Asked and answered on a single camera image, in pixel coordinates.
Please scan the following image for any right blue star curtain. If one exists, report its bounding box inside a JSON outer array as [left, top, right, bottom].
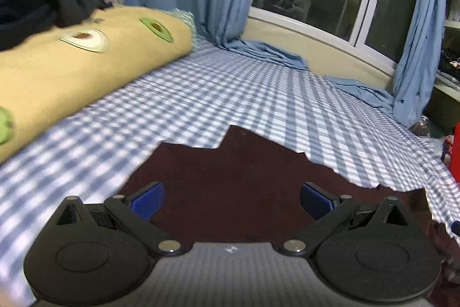
[[326, 0, 447, 128]]

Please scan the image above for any yellow avocado print pillow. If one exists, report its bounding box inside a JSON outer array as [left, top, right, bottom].
[[1, 6, 192, 161]]

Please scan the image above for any maroon printed t-shirt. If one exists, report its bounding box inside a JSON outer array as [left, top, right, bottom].
[[120, 126, 459, 306]]

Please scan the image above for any blue checked bed sheet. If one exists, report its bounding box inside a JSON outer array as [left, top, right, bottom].
[[1, 41, 459, 306]]

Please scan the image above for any green checked cushion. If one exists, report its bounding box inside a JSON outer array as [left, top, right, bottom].
[[167, 9, 197, 52]]

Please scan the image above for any dark clothes pile on pillow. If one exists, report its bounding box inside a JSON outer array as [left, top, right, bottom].
[[0, 0, 112, 51]]

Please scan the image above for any red fabric tote bag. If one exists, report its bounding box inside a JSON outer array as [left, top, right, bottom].
[[450, 123, 460, 175]]

